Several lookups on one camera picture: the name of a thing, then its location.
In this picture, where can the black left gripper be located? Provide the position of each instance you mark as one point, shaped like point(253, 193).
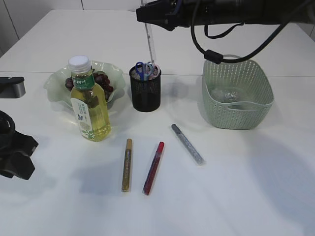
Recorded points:
point(14, 161)

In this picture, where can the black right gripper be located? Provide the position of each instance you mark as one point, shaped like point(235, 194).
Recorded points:
point(170, 14)

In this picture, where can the clear plastic ruler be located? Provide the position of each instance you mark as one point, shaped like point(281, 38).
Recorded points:
point(150, 43)

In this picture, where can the pink scissors with purple sheath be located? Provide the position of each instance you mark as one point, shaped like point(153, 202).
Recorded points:
point(156, 70)

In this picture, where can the blue scissors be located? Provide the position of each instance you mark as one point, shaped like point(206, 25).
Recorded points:
point(144, 70)

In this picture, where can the yellow tea bottle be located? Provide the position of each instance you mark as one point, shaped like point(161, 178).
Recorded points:
point(88, 100)

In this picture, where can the purple grape bunch with leaves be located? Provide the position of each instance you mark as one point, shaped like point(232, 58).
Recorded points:
point(100, 78)

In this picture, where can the clear plastic sheet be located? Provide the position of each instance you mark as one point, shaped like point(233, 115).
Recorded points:
point(225, 95)

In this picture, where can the gold glitter pen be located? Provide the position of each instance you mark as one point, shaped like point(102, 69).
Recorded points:
point(127, 166)

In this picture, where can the red glitter pen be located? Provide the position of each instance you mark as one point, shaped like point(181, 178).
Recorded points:
point(153, 169)

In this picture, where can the silver glitter pen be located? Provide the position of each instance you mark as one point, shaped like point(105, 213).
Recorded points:
point(188, 145)

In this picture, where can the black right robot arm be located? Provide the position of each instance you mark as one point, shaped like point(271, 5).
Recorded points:
point(262, 12)

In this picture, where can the green wavy glass plate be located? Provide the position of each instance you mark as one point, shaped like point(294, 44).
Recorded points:
point(57, 91)

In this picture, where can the black mesh pen holder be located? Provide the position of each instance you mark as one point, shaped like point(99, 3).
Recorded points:
point(145, 94)

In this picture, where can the green woven plastic basket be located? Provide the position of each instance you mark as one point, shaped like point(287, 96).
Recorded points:
point(249, 79)

